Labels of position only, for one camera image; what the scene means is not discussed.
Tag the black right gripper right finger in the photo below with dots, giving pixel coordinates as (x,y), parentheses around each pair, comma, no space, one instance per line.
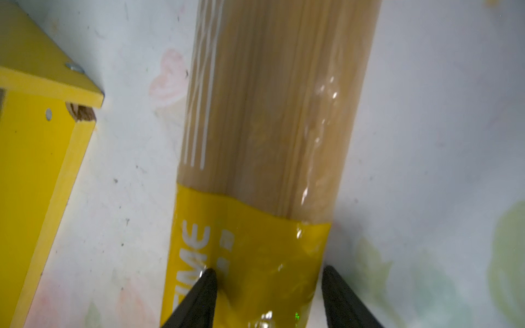
(343,308)

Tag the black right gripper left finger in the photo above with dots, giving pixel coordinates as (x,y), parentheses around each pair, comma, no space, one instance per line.
(198,307)

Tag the yellow shelf unit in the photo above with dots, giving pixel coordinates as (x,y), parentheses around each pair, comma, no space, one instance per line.
(47,120)

